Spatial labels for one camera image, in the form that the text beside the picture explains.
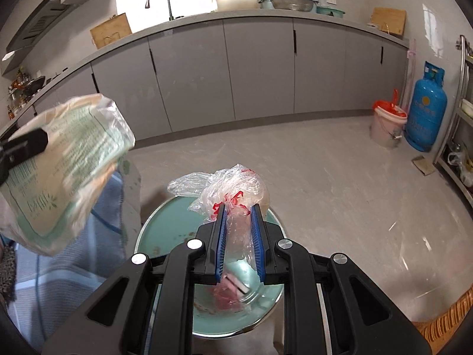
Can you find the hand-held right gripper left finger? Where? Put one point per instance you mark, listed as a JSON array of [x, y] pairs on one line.
[[220, 244]]

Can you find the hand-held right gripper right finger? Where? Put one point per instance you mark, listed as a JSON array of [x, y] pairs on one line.
[[257, 244]]

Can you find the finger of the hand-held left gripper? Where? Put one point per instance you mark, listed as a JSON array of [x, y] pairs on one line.
[[26, 142]]

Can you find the green printed plastic packet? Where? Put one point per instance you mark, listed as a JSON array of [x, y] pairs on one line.
[[74, 155]]

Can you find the pink packet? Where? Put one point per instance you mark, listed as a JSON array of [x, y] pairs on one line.
[[225, 296]]

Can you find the clear plastic bag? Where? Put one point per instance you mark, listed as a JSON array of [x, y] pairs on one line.
[[229, 188]]

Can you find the teal metal trash bin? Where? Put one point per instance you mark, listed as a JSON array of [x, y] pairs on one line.
[[166, 225]]

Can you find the spice rack with bottles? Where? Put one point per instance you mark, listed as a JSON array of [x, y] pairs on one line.
[[16, 92]]

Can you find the black wok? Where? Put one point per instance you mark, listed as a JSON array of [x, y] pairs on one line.
[[35, 83]]

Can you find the steel range hood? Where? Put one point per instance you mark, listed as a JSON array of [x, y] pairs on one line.
[[37, 26]]

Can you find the blue checked cloth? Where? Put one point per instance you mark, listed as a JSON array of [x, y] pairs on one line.
[[74, 273]]

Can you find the wooden cutting board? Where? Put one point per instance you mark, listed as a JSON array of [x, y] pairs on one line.
[[111, 29], [388, 20]]

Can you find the white bucket with red bag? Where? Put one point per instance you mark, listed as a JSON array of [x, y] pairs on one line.
[[384, 127]]

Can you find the grey kitchen cabinets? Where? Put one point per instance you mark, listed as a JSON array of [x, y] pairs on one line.
[[258, 66]]

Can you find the cardboard piece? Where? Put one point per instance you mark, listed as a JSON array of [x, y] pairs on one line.
[[424, 165]]

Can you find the dark kitchen faucet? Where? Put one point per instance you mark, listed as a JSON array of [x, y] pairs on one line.
[[168, 3]]

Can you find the wicker chair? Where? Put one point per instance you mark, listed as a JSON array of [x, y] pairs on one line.
[[443, 329]]

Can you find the large blue gas cylinder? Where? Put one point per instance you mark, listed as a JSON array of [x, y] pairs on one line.
[[425, 111]]

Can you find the white plastic bag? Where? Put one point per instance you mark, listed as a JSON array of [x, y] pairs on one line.
[[455, 158]]

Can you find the teal plastic basket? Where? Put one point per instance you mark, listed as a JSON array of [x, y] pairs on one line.
[[330, 11]]

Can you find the steel shelf rack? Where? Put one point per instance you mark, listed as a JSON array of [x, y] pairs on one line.
[[460, 81]]

